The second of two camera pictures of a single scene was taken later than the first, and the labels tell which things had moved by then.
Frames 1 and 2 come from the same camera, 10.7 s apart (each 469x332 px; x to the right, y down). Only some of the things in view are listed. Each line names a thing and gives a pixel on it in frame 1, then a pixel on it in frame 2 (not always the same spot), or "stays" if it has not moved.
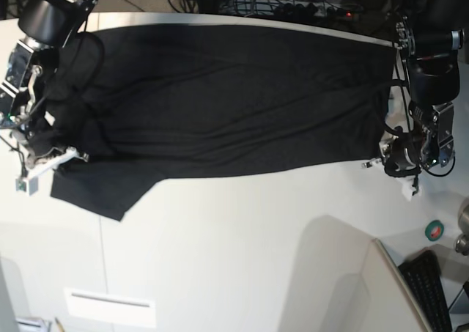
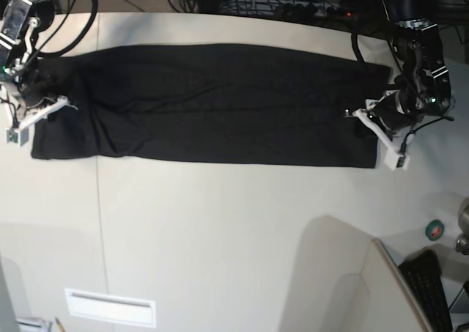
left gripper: (33, 146) to (35, 85)
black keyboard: (423, 274) stays
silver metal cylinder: (462, 243) stays
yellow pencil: (59, 325) stays
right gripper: (404, 158) to (396, 110)
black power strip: (311, 10) stays
